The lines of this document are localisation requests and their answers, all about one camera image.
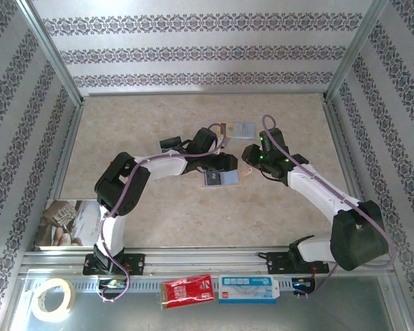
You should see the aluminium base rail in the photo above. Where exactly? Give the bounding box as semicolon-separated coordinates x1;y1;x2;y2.
22;246;394;277

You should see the purple cable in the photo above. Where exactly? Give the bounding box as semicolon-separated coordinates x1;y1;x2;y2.
262;114;397;300
96;123;228;303

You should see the aluminium table end rail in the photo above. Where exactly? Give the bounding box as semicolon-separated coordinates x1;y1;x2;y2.
81;90;327;98

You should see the small circuit board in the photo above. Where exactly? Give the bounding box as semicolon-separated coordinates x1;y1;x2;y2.
291;278;317;292
98;278;128;290

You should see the blue and white package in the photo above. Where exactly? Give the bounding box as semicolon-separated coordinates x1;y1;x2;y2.
217;274;280;305

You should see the plain black credit card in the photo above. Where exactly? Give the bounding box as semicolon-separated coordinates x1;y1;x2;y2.
159;137;182;153

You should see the slotted metal strip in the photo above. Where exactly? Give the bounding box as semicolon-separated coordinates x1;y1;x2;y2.
68;278;315;294

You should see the masking tape roll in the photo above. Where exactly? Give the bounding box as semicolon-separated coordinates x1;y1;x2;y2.
30;277;77;323

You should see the printed photo sheet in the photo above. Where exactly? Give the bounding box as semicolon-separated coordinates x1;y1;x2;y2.
37;199;90;248

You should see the beige and grey calculator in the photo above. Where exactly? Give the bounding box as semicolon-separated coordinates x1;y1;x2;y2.
216;121;256;139

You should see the grey metal shelf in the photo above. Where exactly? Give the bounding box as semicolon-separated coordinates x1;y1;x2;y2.
3;270;413;331

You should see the black credit card white print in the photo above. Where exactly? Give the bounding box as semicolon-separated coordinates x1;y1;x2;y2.
204;171;222;187

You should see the aluminium frame post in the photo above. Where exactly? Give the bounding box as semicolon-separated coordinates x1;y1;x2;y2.
15;0;86;104
324;0;391;103

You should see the red cardboard box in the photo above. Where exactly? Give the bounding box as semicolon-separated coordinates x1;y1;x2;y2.
158;274;215;310

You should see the aluminium table side rail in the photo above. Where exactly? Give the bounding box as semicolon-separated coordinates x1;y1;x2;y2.
321;98;380;248
50;101;86;203

